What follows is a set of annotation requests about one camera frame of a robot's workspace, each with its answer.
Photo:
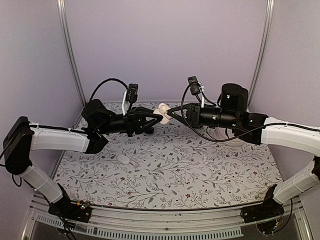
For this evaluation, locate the right aluminium frame post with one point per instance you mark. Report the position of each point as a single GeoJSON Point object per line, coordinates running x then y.
{"type": "Point", "coordinates": [267, 24]}

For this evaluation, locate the white closed earbud case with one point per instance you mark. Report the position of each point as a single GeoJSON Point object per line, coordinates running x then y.
{"type": "Point", "coordinates": [123, 159]}

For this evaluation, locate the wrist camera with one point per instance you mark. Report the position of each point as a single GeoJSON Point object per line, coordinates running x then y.
{"type": "Point", "coordinates": [130, 96]}
{"type": "Point", "coordinates": [197, 90]}

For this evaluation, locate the left aluminium frame post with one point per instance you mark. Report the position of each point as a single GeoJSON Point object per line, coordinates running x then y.
{"type": "Point", "coordinates": [61, 7]}

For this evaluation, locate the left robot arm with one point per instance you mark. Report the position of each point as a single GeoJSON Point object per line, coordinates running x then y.
{"type": "Point", "coordinates": [25, 137]}

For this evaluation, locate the floral patterned table mat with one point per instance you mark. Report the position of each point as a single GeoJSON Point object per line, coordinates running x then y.
{"type": "Point", "coordinates": [219, 175]}

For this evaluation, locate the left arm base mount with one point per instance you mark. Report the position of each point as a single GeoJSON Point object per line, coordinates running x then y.
{"type": "Point", "coordinates": [67, 209]}

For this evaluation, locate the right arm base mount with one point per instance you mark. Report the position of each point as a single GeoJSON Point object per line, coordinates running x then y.
{"type": "Point", "coordinates": [267, 209]}

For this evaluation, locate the white earbud case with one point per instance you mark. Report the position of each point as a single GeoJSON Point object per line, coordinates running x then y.
{"type": "Point", "coordinates": [123, 159]}
{"type": "Point", "coordinates": [162, 109]}

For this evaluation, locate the aluminium frame post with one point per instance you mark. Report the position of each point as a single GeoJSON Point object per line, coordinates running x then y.
{"type": "Point", "coordinates": [61, 7]}
{"type": "Point", "coordinates": [267, 24]}

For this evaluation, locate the front aluminium rail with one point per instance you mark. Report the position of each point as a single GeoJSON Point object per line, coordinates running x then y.
{"type": "Point", "coordinates": [114, 223]}

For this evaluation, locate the black earbud charging case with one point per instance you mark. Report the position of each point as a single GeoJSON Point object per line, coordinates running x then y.
{"type": "Point", "coordinates": [149, 130]}

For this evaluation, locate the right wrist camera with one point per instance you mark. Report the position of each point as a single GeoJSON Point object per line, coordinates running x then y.
{"type": "Point", "coordinates": [197, 90]}

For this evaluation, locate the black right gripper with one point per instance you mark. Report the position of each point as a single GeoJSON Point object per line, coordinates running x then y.
{"type": "Point", "coordinates": [194, 115]}

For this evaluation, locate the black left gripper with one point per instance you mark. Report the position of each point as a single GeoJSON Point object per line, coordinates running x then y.
{"type": "Point", "coordinates": [134, 120]}

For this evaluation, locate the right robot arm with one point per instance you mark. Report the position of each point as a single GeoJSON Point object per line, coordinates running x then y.
{"type": "Point", "coordinates": [258, 128]}

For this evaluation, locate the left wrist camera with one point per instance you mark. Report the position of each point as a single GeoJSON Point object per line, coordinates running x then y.
{"type": "Point", "coordinates": [130, 96]}

